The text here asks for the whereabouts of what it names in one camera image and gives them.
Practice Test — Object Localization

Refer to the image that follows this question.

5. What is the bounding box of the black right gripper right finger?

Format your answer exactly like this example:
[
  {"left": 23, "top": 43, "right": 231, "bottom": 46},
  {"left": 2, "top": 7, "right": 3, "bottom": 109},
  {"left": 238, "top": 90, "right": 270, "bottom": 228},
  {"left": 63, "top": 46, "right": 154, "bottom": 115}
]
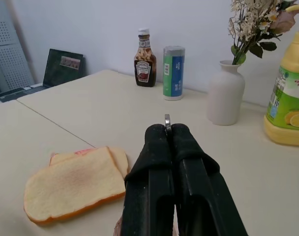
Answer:
[{"left": 169, "top": 123, "right": 249, "bottom": 236}]

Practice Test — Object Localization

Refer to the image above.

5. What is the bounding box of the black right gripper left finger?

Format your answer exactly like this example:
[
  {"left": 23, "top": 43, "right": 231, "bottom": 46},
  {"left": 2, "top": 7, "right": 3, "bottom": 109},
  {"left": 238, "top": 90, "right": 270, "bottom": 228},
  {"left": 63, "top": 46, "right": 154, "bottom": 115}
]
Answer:
[{"left": 120, "top": 123, "right": 176, "bottom": 236}]

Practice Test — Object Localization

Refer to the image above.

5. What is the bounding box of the metal spoon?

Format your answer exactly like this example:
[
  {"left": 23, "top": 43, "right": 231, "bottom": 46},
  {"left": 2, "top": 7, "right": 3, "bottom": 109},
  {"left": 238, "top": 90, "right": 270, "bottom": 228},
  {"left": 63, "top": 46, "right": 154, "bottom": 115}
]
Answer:
[{"left": 164, "top": 114, "right": 173, "bottom": 137}]

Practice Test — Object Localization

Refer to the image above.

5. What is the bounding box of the bread slice with pink mark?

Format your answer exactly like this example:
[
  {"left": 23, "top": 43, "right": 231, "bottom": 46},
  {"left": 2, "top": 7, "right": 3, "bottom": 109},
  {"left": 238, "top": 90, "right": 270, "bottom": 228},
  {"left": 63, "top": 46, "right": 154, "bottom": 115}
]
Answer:
[{"left": 49, "top": 147, "right": 129, "bottom": 181}]

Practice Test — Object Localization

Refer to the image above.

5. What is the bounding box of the large bread slice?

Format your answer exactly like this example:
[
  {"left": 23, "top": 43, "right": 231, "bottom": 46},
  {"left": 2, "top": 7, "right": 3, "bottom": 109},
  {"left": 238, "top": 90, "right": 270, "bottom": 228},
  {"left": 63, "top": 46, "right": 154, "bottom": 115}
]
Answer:
[{"left": 23, "top": 146, "right": 126, "bottom": 224}]

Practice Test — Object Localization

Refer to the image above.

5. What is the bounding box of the white ceramic vase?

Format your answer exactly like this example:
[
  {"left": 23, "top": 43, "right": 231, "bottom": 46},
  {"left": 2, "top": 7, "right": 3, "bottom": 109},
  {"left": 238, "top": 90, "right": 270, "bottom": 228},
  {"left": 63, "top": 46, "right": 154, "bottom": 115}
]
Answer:
[{"left": 207, "top": 60, "right": 246, "bottom": 126}]

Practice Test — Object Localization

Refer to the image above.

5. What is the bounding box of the roll of bags blue label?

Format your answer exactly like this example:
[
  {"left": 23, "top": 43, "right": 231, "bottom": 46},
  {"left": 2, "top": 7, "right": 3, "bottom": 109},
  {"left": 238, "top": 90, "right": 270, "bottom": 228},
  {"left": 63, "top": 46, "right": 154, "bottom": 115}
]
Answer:
[{"left": 162, "top": 45, "right": 186, "bottom": 101}]

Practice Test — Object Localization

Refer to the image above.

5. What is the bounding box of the Heinz sauce bottle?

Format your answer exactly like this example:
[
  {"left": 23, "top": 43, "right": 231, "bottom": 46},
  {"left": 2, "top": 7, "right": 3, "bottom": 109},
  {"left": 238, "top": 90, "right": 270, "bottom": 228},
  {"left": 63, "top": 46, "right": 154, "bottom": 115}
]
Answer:
[{"left": 133, "top": 28, "right": 157, "bottom": 88}]

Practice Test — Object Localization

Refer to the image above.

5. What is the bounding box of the yellow lemon detergent bottle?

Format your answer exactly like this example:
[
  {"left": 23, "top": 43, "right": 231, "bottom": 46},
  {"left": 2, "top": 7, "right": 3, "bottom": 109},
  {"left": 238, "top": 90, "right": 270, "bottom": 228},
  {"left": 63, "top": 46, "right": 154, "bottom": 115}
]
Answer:
[{"left": 263, "top": 4, "right": 299, "bottom": 147}]

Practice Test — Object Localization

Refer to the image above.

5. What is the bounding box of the black laptop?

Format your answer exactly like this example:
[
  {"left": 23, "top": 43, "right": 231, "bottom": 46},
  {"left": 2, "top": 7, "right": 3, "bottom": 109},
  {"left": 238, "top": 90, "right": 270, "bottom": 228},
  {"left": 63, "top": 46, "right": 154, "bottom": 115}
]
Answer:
[{"left": 0, "top": 48, "right": 87, "bottom": 103}]

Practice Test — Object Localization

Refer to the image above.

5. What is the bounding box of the dried flower bouquet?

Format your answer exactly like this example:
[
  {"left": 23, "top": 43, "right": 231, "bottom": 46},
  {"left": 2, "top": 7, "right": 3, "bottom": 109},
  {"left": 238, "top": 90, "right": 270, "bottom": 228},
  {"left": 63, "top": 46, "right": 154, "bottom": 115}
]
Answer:
[{"left": 228, "top": 0, "right": 296, "bottom": 66}]

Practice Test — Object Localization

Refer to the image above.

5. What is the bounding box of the grey perforated metal panel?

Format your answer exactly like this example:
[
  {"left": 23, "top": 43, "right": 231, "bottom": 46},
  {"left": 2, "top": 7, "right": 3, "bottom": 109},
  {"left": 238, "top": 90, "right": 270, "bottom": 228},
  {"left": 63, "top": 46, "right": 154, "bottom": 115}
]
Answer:
[{"left": 0, "top": 21, "right": 35, "bottom": 96}]

